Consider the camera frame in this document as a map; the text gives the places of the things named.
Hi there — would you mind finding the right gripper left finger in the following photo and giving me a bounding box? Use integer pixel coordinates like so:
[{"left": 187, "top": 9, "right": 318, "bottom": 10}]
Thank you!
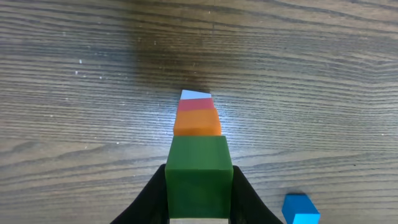
[{"left": 109, "top": 164, "right": 169, "bottom": 224}]

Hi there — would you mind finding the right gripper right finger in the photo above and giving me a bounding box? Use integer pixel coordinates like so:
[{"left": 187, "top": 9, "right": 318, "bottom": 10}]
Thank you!
[{"left": 230, "top": 165, "right": 284, "bottom": 224}]

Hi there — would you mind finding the green cube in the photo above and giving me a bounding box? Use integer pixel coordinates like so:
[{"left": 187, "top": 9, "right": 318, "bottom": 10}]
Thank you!
[{"left": 164, "top": 135, "right": 234, "bottom": 220}]

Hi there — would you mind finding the blue cube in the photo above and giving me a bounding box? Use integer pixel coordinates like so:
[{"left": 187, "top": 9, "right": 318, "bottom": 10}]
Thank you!
[{"left": 281, "top": 194, "right": 322, "bottom": 224}]

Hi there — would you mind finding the orange cube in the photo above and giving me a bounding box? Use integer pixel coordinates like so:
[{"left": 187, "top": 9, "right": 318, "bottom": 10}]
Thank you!
[{"left": 173, "top": 107, "right": 223, "bottom": 137}]

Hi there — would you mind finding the red cube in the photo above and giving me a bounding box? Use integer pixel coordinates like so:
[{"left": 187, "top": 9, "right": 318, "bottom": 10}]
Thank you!
[{"left": 177, "top": 97, "right": 216, "bottom": 112}]

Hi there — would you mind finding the white cube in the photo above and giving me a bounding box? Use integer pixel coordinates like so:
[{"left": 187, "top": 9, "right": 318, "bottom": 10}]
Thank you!
[{"left": 180, "top": 89, "right": 213, "bottom": 101}]

